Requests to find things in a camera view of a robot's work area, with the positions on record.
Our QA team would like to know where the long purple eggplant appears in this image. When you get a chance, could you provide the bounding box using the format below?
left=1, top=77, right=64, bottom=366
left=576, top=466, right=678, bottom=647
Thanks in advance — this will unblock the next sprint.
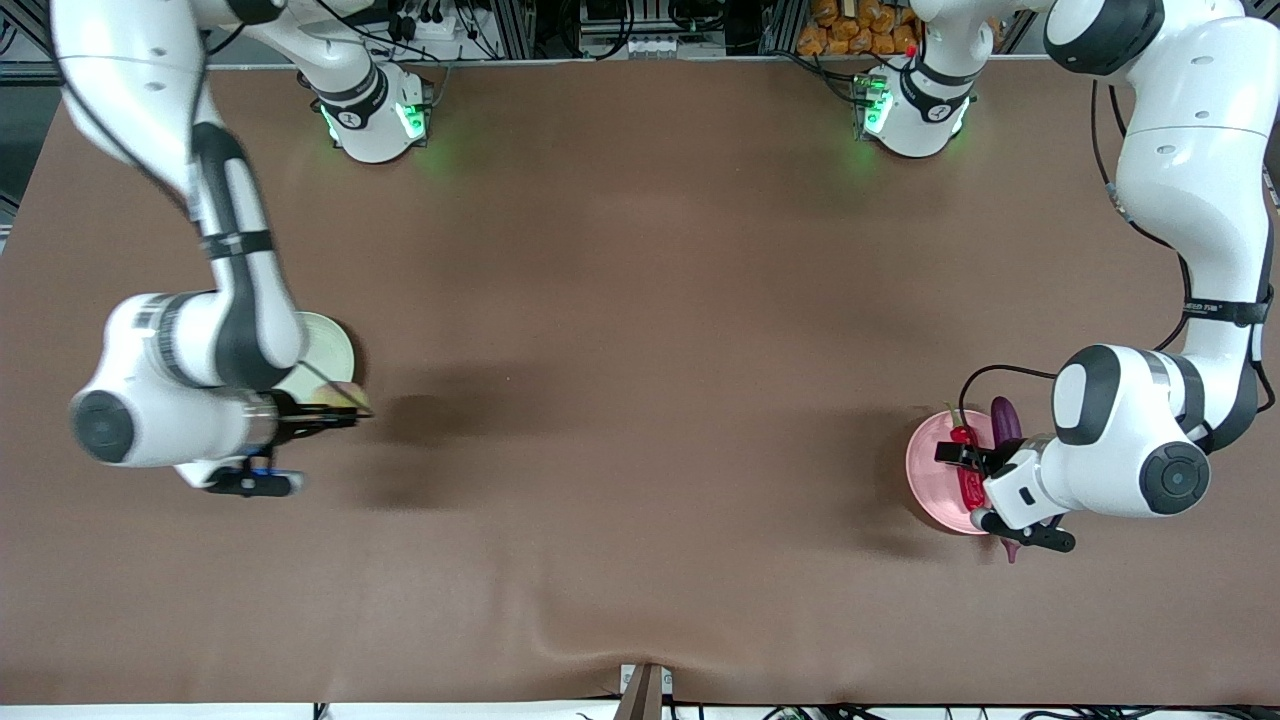
left=990, top=396, right=1031, bottom=564

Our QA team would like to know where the pale green plate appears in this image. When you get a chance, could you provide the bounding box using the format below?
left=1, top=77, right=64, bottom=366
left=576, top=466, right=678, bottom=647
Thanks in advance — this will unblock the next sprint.
left=290, top=312, right=357, bottom=393

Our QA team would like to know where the brown table cloth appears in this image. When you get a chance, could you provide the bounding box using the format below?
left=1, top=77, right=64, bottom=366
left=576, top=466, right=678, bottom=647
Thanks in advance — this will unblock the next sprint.
left=0, top=58, right=1280, bottom=706

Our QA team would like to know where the yellow pink peach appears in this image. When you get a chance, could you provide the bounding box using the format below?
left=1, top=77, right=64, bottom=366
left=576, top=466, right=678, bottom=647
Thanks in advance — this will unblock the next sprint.
left=318, top=380, right=373, bottom=419

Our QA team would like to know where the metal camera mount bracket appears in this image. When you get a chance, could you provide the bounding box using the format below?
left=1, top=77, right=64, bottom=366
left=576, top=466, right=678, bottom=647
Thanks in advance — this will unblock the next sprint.
left=615, top=663, right=674, bottom=720

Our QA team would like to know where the pink plate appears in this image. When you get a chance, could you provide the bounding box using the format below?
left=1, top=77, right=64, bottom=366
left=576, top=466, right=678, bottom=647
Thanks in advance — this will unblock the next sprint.
left=906, top=409, right=1001, bottom=536

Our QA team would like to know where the bag of orange snacks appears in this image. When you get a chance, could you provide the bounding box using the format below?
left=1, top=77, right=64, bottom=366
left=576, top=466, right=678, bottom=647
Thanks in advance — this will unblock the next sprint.
left=797, top=0, right=921, bottom=57

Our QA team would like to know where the white power strip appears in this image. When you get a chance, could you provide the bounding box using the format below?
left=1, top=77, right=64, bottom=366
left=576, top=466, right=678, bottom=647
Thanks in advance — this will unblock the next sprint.
left=385, top=0, right=481, bottom=46

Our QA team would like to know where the red chili pepper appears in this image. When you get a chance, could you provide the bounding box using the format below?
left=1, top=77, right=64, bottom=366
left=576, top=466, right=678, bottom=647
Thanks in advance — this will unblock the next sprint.
left=948, top=405, right=991, bottom=513

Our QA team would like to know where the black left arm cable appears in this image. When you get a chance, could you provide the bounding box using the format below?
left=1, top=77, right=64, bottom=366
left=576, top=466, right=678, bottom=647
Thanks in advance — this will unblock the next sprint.
left=958, top=363, right=1059, bottom=451

